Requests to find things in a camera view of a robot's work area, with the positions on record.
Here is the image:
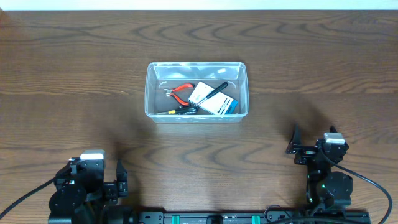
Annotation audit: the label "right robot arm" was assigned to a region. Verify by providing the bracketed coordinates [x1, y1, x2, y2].
[285, 126, 353, 216]

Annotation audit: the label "clear plastic container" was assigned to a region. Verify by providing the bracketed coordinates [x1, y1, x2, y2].
[144, 62, 249, 123]

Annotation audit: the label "white blue card package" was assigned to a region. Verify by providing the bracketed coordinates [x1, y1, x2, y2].
[198, 89, 238, 116]

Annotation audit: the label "red handled pliers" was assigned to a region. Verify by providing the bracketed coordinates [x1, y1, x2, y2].
[164, 83, 195, 107]

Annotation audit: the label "yellow black screwdriver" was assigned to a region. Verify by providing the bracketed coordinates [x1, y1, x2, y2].
[156, 106, 198, 115]

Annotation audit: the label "black handled claw hammer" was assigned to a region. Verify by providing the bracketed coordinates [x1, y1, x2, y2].
[188, 82, 229, 106]

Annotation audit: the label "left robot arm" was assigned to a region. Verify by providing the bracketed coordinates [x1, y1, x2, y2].
[48, 157, 137, 224]

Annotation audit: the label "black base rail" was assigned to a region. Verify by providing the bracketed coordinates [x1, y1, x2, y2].
[128, 208, 371, 224]

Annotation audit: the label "silver ring spanner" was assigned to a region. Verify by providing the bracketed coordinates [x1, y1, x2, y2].
[186, 115, 224, 123]

